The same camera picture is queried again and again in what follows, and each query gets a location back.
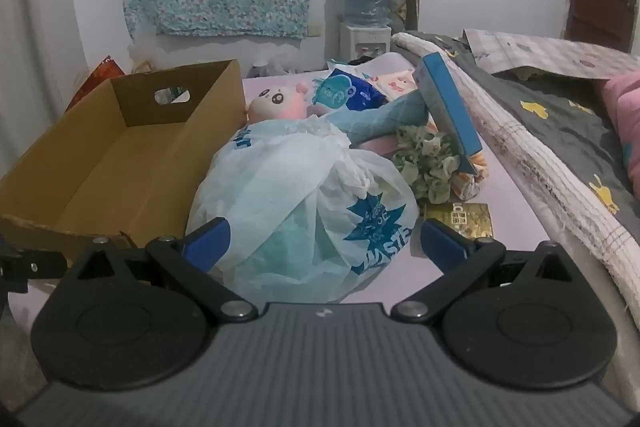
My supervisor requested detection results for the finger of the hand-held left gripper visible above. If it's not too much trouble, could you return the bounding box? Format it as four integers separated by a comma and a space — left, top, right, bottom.
0, 234, 67, 294

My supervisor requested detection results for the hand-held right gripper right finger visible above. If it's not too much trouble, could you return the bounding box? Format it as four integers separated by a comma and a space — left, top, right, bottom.
391, 218, 574, 324

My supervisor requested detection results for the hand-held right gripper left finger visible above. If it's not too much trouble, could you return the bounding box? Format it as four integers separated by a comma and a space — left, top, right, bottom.
75, 217, 257, 324

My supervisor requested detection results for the orange striped towel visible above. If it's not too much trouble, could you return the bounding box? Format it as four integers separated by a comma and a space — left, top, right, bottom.
449, 154, 489, 201

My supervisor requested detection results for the green floral scrunchie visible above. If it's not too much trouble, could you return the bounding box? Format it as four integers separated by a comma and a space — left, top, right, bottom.
392, 124, 462, 204

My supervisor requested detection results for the white printed plastic bag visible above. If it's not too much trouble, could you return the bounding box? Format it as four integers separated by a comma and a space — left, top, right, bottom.
186, 117, 420, 303

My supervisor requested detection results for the brown cardboard box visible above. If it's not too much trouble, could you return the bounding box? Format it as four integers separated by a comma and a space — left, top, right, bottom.
0, 59, 248, 254

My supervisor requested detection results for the blue face mask box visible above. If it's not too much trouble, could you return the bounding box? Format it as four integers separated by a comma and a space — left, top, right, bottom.
413, 52, 485, 158

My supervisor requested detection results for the pink and white plush doll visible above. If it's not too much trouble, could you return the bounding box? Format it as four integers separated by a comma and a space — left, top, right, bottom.
246, 82, 309, 126

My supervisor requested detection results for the blue tissue pack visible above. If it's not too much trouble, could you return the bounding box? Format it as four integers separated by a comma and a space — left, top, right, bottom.
309, 68, 387, 116

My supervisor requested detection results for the white quilted blanket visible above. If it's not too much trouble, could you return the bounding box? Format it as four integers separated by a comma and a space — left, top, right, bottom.
390, 32, 640, 317

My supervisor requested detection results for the grey blanket with yellow prints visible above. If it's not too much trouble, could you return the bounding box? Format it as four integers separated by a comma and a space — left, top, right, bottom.
414, 32, 640, 229

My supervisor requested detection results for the red white snack packet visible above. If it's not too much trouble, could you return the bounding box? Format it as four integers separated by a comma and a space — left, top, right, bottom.
371, 69, 422, 101

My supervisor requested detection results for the red printed bag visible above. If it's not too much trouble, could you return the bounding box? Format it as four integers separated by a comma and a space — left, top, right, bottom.
65, 56, 126, 112

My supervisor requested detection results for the white water dispenser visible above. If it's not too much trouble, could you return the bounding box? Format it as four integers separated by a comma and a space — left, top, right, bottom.
338, 24, 392, 60

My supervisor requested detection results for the checked cloth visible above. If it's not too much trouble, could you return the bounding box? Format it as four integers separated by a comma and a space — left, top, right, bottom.
462, 28, 640, 81

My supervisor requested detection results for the pink pillow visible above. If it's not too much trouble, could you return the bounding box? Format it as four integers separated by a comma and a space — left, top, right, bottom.
599, 73, 640, 201

